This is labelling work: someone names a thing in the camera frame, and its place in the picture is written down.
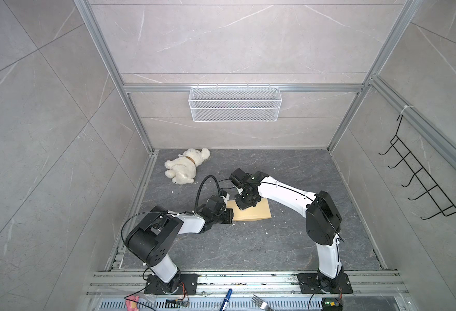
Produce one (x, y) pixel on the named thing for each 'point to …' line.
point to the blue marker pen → (224, 305)
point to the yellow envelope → (260, 210)
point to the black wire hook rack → (446, 208)
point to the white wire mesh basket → (235, 104)
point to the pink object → (132, 306)
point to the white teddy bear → (182, 169)
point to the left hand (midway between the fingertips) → (235, 210)
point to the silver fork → (261, 303)
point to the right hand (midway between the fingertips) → (242, 203)
